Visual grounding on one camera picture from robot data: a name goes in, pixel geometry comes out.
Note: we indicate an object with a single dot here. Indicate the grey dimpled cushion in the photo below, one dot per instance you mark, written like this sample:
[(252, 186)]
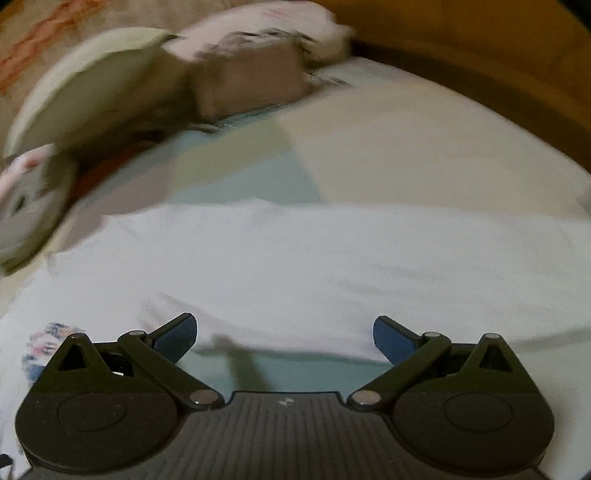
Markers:
[(32, 217)]

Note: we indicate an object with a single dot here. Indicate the wooden headboard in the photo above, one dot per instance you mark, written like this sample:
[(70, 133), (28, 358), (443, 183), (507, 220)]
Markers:
[(485, 37)]

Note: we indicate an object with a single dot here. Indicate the pink handbag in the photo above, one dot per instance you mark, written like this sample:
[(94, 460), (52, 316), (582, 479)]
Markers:
[(249, 78)]

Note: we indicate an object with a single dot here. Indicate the pink floral rolled quilt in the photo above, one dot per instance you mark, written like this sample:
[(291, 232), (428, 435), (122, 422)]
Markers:
[(16, 173)]

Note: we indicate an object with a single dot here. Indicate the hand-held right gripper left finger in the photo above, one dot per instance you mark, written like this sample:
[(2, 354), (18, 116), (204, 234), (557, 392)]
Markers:
[(178, 339)]

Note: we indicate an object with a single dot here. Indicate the cream pillow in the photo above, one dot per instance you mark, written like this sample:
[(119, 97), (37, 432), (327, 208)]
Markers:
[(92, 87)]

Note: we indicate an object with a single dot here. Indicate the patterned beige orange curtain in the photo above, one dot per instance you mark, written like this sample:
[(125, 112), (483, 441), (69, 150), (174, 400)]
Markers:
[(46, 37)]

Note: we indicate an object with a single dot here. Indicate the white printed long-sleeve shirt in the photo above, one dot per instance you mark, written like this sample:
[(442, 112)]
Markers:
[(300, 267)]

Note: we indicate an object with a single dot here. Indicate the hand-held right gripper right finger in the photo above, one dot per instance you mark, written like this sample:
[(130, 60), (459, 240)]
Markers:
[(392, 341)]

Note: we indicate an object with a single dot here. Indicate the orange cloth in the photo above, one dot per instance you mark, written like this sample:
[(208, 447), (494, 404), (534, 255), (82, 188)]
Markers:
[(92, 177)]

